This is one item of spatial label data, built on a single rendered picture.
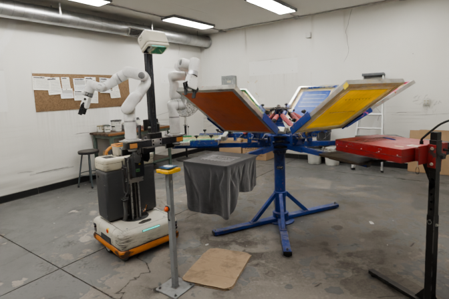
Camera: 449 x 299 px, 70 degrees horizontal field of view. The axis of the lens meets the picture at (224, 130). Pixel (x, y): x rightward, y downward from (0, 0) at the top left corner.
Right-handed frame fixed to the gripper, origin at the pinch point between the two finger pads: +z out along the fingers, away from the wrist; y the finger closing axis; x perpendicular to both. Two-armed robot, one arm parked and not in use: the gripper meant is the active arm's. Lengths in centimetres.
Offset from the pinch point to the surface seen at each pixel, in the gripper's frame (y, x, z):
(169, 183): -3, -10, 66
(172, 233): -15, -10, 104
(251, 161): -64, 22, 41
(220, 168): -28, 17, 50
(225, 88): -14.4, 21.4, -8.6
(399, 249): -177, 123, 102
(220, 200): -37, 15, 75
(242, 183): -57, 21, 60
